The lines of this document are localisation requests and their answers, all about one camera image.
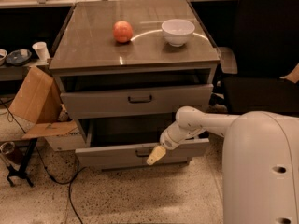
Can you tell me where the black floor cable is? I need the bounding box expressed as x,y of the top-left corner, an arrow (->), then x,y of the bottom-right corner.
0,97 -> 88,224

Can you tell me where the white bowl at left edge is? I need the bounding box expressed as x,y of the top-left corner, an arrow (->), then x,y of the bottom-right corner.
0,49 -> 7,66

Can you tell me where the red apple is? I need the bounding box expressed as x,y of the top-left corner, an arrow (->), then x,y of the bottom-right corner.
112,21 -> 133,43

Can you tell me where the black stand with cup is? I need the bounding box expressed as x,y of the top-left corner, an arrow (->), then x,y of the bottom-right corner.
0,138 -> 37,187

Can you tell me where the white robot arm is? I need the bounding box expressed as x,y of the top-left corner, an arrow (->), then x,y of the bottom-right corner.
147,106 -> 299,224

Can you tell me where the brown cardboard box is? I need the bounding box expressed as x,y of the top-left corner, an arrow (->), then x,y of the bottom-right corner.
9,66 -> 77,139

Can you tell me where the white paper cup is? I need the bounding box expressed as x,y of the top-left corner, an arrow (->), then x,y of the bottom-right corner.
32,42 -> 50,61

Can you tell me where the dark blue plate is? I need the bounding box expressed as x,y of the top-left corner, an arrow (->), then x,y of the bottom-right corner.
6,49 -> 32,66

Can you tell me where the grey drawer cabinet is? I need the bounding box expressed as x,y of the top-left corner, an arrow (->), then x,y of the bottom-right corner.
49,0 -> 221,172

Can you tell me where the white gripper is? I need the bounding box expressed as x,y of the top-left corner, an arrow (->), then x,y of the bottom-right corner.
147,121 -> 206,165

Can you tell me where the black office chair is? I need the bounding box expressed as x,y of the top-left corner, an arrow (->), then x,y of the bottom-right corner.
218,0 -> 299,116

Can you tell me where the grey drawer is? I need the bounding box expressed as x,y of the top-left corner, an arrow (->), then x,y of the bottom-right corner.
61,84 -> 213,119
75,118 -> 210,170

